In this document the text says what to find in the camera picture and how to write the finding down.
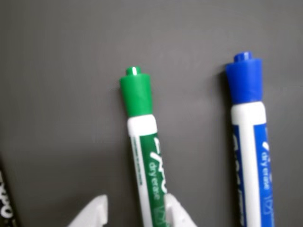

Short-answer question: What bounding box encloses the green dry erase marker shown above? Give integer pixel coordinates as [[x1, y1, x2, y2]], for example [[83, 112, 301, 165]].
[[118, 66, 177, 227]]

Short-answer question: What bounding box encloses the blue dry erase marker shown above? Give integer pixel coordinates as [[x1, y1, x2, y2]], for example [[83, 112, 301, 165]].
[[224, 50, 277, 227]]

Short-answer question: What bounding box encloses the black dry erase marker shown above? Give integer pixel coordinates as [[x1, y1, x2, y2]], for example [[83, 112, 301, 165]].
[[0, 155, 22, 227]]

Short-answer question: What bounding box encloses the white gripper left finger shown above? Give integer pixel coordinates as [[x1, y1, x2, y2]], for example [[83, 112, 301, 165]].
[[68, 194, 109, 227]]

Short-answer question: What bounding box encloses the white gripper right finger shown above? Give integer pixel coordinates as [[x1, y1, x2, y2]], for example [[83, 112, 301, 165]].
[[165, 192, 197, 227]]

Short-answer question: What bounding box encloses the grey rectangular mat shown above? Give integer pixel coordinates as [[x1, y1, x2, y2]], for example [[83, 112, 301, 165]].
[[0, 0, 303, 227]]

